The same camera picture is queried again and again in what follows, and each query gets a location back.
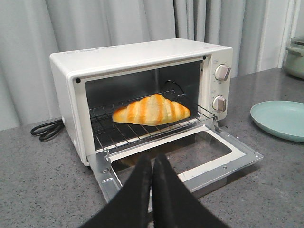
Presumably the cream white toaster oven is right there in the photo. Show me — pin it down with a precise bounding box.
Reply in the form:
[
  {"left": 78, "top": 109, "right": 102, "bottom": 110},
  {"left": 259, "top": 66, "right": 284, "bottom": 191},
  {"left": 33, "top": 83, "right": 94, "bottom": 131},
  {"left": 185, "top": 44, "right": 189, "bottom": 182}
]
[{"left": 50, "top": 38, "right": 233, "bottom": 165}]

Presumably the metal wire oven rack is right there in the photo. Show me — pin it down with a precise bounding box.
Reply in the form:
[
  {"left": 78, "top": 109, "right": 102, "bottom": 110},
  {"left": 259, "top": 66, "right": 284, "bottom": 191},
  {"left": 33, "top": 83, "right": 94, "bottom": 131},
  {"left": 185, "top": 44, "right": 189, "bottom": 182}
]
[{"left": 89, "top": 90, "right": 216, "bottom": 152}]

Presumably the oven control knob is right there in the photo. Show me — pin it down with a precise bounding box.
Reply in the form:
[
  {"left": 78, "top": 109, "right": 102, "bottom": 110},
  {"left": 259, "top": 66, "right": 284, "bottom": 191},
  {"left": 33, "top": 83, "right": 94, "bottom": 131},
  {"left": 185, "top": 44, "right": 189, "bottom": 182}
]
[
  {"left": 212, "top": 95, "right": 227, "bottom": 112},
  {"left": 215, "top": 64, "right": 231, "bottom": 81}
]

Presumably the grey pleated curtain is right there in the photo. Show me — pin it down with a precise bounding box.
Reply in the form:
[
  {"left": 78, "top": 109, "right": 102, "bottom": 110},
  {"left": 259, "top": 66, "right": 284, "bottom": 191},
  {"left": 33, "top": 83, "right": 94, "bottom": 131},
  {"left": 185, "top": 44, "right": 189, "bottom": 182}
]
[{"left": 0, "top": 0, "right": 304, "bottom": 130}]

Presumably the light green round plate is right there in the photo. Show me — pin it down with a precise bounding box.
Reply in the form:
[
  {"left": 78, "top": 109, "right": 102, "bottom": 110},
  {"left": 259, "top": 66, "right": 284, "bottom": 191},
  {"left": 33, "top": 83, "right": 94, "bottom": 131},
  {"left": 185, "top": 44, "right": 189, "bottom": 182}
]
[{"left": 250, "top": 101, "right": 304, "bottom": 143}]

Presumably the golden croissant bread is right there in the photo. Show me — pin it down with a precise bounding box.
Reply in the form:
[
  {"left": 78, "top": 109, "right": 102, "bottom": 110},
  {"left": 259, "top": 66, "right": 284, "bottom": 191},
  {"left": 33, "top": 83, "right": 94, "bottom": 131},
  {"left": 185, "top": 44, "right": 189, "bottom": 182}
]
[{"left": 112, "top": 94, "right": 190, "bottom": 126}]

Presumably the lower oven control knob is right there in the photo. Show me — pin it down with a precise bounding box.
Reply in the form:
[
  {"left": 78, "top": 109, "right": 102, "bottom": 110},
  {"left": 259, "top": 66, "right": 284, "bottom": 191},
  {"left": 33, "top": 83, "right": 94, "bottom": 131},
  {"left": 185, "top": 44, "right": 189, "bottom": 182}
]
[{"left": 212, "top": 95, "right": 227, "bottom": 112}]

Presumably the light green lidded pot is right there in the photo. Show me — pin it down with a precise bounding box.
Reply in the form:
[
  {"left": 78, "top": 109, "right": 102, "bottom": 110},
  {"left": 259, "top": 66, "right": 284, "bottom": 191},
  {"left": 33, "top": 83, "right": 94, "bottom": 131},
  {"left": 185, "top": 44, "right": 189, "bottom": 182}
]
[{"left": 284, "top": 35, "right": 304, "bottom": 79}]

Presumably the upper oven control knob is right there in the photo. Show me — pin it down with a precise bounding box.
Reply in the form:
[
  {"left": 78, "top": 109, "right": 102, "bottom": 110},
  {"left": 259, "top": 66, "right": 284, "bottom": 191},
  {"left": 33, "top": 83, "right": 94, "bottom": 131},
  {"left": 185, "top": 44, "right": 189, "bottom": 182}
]
[{"left": 215, "top": 64, "right": 231, "bottom": 81}]

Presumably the oven glass door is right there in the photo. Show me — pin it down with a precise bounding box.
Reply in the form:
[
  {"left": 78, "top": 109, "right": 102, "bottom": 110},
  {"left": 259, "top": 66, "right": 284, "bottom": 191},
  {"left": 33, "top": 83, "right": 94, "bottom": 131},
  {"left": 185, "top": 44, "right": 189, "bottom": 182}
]
[{"left": 87, "top": 121, "right": 263, "bottom": 201}]

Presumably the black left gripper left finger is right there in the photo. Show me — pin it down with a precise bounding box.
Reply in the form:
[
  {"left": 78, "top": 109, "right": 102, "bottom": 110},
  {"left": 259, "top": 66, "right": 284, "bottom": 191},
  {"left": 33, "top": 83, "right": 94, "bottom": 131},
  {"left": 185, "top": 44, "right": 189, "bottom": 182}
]
[{"left": 81, "top": 155, "right": 152, "bottom": 228}]

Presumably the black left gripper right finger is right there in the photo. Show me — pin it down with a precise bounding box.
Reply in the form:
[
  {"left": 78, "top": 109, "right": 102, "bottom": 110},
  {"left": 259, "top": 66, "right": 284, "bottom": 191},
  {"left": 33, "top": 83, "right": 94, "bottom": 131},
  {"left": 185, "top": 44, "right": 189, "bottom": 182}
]
[{"left": 152, "top": 154, "right": 225, "bottom": 228}]

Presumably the black power cable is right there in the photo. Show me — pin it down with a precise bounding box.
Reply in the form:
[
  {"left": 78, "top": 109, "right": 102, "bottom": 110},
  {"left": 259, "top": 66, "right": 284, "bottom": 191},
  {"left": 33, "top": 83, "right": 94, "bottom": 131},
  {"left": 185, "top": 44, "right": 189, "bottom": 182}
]
[{"left": 30, "top": 119, "right": 64, "bottom": 142}]

